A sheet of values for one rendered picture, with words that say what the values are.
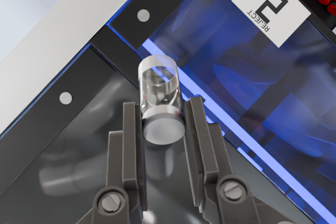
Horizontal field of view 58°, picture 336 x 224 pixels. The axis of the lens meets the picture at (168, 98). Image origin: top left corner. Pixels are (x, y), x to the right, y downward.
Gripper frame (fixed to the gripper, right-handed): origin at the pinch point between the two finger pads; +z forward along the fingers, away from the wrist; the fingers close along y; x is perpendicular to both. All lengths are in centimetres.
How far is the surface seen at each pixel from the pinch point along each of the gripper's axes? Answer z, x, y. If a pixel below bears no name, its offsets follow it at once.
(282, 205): 9.2, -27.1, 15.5
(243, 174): 12.3, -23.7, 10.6
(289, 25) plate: 24.6, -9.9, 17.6
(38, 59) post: 23.3, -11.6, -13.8
